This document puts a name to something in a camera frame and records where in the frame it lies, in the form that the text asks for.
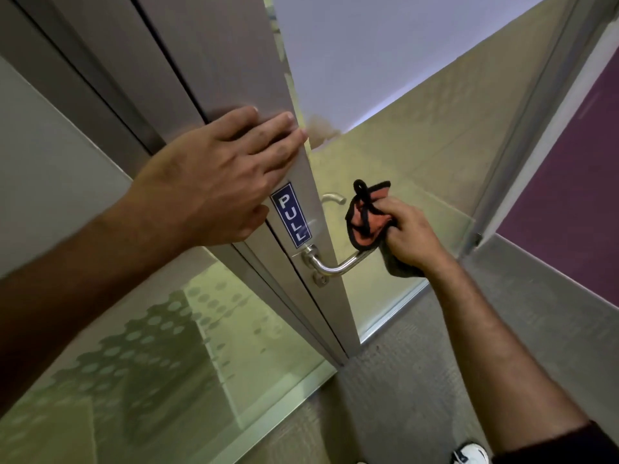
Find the person's right hand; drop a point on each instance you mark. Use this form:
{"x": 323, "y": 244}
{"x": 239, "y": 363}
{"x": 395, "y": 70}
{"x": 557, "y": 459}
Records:
{"x": 416, "y": 241}

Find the person's left hand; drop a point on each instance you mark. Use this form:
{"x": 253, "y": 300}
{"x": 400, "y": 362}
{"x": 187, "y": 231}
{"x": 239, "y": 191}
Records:
{"x": 208, "y": 188}

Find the grey orange microfibre cloth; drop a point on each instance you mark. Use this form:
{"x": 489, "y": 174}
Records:
{"x": 360, "y": 222}

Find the glass door with metal frame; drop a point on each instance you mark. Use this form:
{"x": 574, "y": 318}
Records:
{"x": 217, "y": 53}

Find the person's right forearm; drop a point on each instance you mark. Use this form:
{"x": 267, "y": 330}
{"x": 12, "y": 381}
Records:
{"x": 498, "y": 362}

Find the person's left forearm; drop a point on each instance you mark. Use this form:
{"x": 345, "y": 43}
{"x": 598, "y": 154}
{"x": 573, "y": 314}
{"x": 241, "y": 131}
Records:
{"x": 58, "y": 309}

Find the blue PULL sign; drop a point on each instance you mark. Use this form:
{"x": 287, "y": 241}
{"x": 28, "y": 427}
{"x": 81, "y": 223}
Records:
{"x": 290, "y": 214}

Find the fixed glass partition panel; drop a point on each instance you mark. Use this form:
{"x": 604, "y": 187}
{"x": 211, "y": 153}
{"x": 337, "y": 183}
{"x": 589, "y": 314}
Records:
{"x": 145, "y": 362}

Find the white shoe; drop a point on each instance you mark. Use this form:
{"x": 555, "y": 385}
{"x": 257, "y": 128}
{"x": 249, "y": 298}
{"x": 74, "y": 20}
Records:
{"x": 471, "y": 455}

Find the black sleeve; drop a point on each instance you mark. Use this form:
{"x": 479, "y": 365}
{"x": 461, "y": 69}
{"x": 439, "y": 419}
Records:
{"x": 570, "y": 449}

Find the grey metal door frame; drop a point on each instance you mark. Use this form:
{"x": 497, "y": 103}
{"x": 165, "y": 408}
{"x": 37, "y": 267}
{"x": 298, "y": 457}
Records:
{"x": 532, "y": 115}

